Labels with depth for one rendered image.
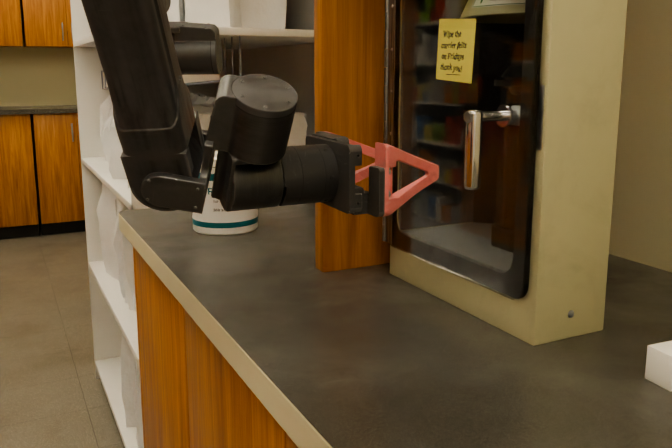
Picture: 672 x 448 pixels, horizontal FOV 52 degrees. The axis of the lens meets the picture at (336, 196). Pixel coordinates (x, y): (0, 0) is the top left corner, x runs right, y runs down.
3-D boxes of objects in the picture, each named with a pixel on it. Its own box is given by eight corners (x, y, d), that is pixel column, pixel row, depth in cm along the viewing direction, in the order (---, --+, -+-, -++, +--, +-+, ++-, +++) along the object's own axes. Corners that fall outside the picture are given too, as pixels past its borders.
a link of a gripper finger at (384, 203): (412, 133, 71) (330, 138, 67) (452, 140, 65) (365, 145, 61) (410, 197, 73) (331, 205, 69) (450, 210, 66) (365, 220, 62)
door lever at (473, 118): (509, 188, 78) (494, 185, 80) (513, 104, 76) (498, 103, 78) (471, 192, 75) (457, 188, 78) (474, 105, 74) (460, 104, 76)
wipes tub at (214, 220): (246, 219, 145) (244, 148, 143) (268, 231, 134) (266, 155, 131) (185, 225, 140) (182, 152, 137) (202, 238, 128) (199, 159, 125)
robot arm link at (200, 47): (139, -15, 99) (122, -7, 91) (218, -16, 99) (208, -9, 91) (149, 67, 103) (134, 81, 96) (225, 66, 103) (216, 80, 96)
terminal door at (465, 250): (390, 243, 104) (394, -29, 97) (527, 303, 78) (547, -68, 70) (386, 244, 104) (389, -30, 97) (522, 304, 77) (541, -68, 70)
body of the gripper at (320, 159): (321, 134, 72) (254, 137, 69) (367, 144, 63) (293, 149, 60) (321, 194, 73) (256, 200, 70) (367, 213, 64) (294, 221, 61)
